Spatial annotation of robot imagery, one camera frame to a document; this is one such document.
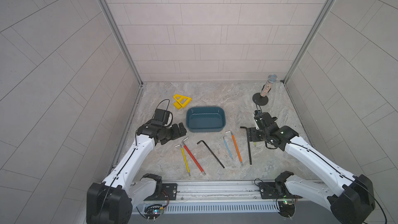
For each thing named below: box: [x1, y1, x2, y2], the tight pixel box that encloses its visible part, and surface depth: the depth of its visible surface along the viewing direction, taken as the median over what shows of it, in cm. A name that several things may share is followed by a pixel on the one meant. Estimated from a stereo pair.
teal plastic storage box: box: [186, 106, 226, 133], surface depth 96 cm
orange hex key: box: [224, 130, 244, 167], surface depth 88 cm
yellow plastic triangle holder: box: [173, 93, 193, 110], surface depth 107 cm
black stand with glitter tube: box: [252, 74, 278, 106], surface depth 107 cm
